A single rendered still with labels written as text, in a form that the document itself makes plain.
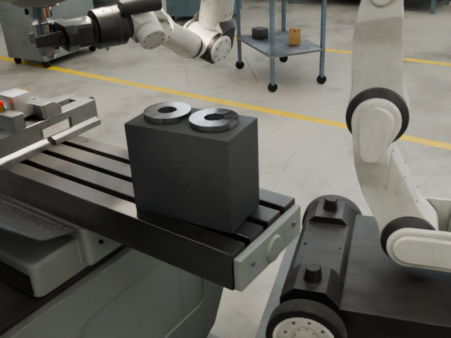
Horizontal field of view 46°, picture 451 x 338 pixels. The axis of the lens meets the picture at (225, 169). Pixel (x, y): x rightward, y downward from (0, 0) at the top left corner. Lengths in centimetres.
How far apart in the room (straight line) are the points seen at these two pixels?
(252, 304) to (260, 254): 127
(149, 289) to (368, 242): 64
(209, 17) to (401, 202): 69
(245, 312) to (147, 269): 86
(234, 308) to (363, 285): 88
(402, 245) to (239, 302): 102
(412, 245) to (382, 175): 19
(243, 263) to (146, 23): 62
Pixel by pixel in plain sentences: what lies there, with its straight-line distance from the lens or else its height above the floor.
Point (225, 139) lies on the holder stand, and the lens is 91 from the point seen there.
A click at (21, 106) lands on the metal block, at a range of 142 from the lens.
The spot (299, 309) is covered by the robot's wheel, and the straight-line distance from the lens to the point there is 135.
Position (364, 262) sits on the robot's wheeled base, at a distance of 156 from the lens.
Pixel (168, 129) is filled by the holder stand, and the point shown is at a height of 113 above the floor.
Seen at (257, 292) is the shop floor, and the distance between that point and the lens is 232.
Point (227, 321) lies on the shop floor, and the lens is 220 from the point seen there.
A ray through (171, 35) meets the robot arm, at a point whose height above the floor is 119.
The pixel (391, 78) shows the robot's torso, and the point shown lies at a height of 111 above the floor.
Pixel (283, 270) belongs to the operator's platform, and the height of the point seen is 40.
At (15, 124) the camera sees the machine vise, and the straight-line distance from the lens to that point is 138.
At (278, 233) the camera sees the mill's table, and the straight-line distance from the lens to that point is 104.
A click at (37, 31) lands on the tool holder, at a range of 124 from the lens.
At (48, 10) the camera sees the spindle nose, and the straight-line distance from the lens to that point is 124.
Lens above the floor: 149
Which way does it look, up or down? 27 degrees down
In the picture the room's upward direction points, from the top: 3 degrees counter-clockwise
